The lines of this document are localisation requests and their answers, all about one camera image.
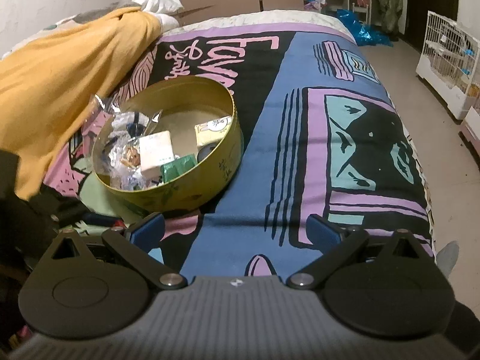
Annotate clear bag orange snacks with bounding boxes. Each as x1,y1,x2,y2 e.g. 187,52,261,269
120,144,141,169

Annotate beige tissue pack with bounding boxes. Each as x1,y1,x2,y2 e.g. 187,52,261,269
139,131,175,188

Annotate yellow cartoon tissue pack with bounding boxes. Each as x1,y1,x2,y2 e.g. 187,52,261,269
194,115,232,149

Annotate green packet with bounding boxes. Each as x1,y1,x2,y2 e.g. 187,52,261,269
160,154,197,184

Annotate colourful cartoon bedspread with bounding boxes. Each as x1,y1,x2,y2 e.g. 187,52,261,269
42,22,436,282

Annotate clear bag white items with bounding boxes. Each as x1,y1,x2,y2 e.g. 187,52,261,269
90,94,163,191

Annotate yellow blanket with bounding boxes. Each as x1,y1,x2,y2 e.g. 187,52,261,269
1,7,162,199

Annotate round yellow tin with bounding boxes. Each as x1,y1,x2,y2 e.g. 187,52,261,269
93,76,242,212

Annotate blue plastic bag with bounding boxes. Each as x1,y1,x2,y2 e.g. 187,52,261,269
336,9,392,47

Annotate white pillow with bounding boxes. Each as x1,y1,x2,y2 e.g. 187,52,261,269
133,0,184,33

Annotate white wire pet cage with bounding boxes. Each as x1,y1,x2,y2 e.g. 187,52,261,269
416,11,479,120

